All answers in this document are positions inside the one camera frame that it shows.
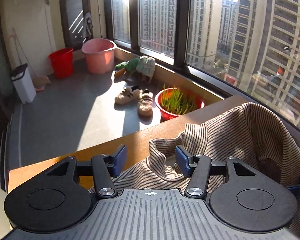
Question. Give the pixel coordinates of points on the beige shoe right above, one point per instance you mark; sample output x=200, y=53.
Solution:
x=145, y=103

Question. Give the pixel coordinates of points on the striped beige knit garment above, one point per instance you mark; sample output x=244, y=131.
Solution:
x=249, y=132

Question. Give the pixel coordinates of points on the beige shoe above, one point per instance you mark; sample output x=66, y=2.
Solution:
x=128, y=94
x=145, y=103

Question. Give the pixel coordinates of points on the pink plastic bucket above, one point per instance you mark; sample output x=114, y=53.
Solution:
x=99, y=55

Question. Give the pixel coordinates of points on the beige shoe left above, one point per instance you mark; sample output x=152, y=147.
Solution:
x=128, y=94

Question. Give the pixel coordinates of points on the grey hanging rag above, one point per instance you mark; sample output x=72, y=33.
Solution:
x=88, y=26

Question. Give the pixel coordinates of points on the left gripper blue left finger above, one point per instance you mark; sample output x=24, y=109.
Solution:
x=105, y=168

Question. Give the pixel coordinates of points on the red pot with grass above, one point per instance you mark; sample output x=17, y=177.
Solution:
x=174, y=102

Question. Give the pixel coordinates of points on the dark framed glass door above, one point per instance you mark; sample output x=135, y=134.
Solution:
x=72, y=18

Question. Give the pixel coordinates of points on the broom with pink head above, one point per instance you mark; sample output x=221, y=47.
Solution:
x=39, y=82

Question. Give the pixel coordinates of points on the white trash bin black lid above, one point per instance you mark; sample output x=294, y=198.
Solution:
x=23, y=84

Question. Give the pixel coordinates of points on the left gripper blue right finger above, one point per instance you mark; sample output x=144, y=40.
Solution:
x=197, y=169

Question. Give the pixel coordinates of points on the red plastic bucket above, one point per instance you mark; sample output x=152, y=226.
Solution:
x=62, y=63

